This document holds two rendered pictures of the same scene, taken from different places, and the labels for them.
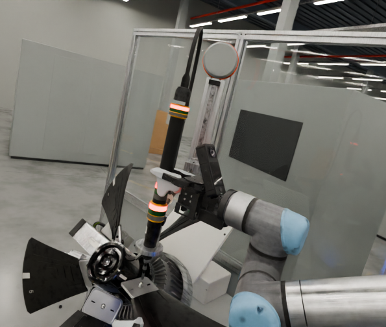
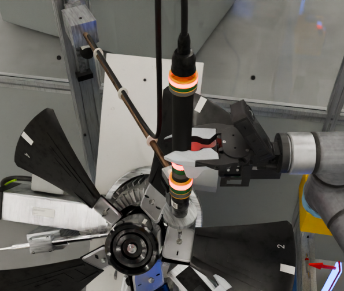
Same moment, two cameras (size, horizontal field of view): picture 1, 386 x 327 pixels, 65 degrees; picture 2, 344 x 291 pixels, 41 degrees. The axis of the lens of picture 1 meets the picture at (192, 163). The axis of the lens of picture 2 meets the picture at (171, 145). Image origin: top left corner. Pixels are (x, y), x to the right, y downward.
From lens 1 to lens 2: 0.60 m
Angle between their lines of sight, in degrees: 45
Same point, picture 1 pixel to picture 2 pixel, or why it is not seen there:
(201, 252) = not seen: hidden behind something
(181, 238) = (141, 138)
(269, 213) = (341, 153)
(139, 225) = not seen: outside the picture
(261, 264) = (341, 196)
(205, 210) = (258, 169)
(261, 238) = (336, 176)
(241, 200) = (306, 152)
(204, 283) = not seen: hidden behind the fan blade
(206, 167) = (254, 137)
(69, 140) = not seen: outside the picture
